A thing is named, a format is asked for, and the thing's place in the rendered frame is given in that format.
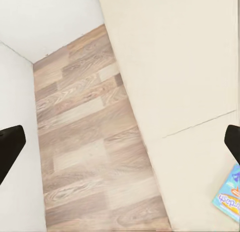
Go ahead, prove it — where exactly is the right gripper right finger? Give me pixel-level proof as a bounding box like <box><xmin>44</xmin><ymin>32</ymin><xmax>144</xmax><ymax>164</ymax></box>
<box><xmin>224</xmin><ymin>125</ymin><xmax>240</xmax><ymax>165</ymax></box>

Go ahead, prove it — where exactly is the board game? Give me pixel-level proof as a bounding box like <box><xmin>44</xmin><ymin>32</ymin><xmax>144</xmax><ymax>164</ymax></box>
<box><xmin>212</xmin><ymin>162</ymin><xmax>240</xmax><ymax>222</ymax></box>

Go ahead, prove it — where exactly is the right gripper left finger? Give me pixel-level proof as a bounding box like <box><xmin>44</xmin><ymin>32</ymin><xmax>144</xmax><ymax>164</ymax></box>
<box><xmin>0</xmin><ymin>125</ymin><xmax>26</xmax><ymax>185</ymax></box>

